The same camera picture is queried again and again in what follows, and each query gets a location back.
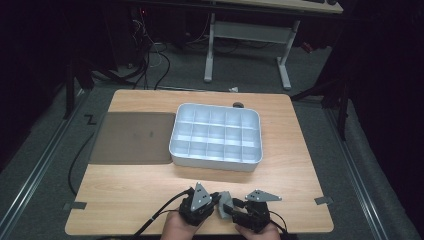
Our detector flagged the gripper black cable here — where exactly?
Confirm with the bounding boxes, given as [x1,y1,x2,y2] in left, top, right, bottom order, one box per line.
[268,209,292,235]
[129,187,195,240]

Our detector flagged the black floor cable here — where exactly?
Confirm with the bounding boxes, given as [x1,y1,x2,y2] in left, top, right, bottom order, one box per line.
[67,131,96,196]

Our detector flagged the grey sock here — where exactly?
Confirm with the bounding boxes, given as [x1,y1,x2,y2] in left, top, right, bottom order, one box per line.
[217,190,235,220]

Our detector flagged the person's right hand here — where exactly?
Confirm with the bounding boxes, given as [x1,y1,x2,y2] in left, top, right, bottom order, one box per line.
[234,222,283,240]

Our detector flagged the black metal stand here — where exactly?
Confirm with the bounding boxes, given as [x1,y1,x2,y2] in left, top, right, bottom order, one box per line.
[290,63,353,142]
[62,54,96,120]

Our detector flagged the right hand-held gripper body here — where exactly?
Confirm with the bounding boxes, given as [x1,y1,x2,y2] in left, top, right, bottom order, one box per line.
[231,189,283,234]

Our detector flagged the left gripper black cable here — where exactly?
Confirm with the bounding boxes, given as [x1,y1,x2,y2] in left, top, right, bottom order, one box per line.
[129,187,195,240]

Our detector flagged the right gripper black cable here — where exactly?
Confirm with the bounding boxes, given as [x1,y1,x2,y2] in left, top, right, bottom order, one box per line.
[268,209,292,235]

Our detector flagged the metal floor rail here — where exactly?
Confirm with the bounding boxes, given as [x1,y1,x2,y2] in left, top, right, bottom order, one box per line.
[324,108,390,240]
[0,89,88,232]

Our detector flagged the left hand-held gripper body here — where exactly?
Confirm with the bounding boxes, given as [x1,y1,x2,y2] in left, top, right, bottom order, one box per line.
[178,182,221,227]

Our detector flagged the grey tape piece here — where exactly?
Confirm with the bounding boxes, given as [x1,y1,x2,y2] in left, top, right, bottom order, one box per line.
[62,201,88,211]
[313,195,334,206]

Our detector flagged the tangle of cables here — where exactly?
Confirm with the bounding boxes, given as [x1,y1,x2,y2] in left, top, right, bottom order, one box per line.
[128,9,172,91]

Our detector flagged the white-legged desk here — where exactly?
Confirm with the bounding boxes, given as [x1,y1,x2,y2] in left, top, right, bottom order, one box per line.
[203,0,344,91]

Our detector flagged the brown mat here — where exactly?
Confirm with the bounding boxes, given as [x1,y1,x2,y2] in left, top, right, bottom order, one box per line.
[89,111,177,165]

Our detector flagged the person's left hand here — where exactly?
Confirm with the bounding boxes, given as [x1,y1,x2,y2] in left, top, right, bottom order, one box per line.
[159,210,208,240]

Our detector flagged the white compartment storage box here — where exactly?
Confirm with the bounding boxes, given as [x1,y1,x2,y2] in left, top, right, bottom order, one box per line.
[168,102,264,173]

